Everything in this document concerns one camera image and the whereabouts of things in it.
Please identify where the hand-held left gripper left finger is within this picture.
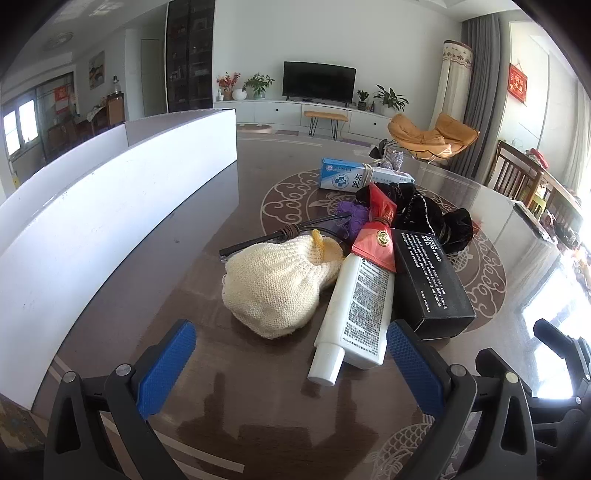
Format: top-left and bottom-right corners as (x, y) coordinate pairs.
(44, 319), (197, 480)

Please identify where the red wall hanging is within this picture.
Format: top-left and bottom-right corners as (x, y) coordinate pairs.
(508, 63), (528, 103)

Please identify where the purple plastic toy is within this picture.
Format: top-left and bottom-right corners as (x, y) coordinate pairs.
(335, 200), (370, 243)

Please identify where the white television cabinet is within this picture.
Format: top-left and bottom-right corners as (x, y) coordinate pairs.
(213, 98), (444, 139)

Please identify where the silver patterned pouch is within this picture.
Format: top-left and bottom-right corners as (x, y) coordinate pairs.
(369, 138), (406, 171)

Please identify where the red snack packet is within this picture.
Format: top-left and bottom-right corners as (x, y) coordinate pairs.
(351, 182), (399, 273)

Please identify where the blue and white medicine box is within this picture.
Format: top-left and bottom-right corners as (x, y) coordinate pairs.
(320, 158), (415, 192)

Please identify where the cluttered wooden side table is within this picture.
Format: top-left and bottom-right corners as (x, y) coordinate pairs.
(522, 148), (587, 250)

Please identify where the white squeeze tube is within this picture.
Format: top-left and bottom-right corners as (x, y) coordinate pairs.
(308, 253), (395, 386)

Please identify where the bushy green potted plant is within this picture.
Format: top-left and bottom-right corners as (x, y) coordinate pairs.
(243, 73), (275, 100)

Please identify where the white door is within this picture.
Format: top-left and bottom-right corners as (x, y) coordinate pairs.
(141, 39), (163, 117)

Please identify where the black velvet cloth bundle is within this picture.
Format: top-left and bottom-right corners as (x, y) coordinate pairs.
(355, 182), (474, 254)

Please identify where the floral cushion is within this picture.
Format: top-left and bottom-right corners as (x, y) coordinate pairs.
(0, 394), (47, 480)

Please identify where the large leafy potted plant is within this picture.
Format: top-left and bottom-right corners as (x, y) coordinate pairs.
(373, 84), (409, 115)

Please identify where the grey curtain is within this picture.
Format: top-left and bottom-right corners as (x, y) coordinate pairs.
(443, 11), (502, 178)

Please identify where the cream knitted pouch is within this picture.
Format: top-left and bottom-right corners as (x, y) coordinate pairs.
(222, 229), (345, 340)

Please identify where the black printed carton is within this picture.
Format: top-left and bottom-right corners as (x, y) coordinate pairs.
(392, 228), (477, 340)

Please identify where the red flower plant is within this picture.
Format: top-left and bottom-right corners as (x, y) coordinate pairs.
(217, 71), (242, 101)

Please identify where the framed wall painting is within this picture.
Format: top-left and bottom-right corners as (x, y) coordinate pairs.
(89, 51), (105, 89)

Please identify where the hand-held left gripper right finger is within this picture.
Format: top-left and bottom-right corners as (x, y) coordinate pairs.
(387, 320), (539, 480)

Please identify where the wooden slatted chair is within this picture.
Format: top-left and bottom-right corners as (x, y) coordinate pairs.
(492, 141), (543, 199)

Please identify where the black stick with brown cord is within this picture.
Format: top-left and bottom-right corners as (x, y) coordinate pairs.
(219, 213), (352, 256)

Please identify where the dark glass display cabinet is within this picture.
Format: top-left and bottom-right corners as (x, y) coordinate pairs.
(165, 0), (216, 114)

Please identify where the wooden sideboard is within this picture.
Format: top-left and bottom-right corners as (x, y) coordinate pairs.
(106, 92), (125, 127)

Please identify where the standing air conditioner with cover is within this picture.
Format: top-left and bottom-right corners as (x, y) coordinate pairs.
(429, 39), (474, 134)

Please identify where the white cardboard box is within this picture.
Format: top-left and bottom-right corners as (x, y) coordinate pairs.
(0, 108), (238, 411)

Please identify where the black flat television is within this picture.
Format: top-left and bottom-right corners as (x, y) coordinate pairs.
(283, 61), (357, 102)

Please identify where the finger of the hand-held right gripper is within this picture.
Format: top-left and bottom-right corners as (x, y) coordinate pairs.
(529, 318), (591, 480)

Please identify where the wooden bench with metal legs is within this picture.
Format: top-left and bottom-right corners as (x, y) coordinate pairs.
(303, 110), (349, 139)

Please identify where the orange lounge chair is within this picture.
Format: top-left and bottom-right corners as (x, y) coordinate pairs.
(387, 112), (481, 163)

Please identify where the brown patterned desktop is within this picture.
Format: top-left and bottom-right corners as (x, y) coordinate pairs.
(28, 131), (591, 480)

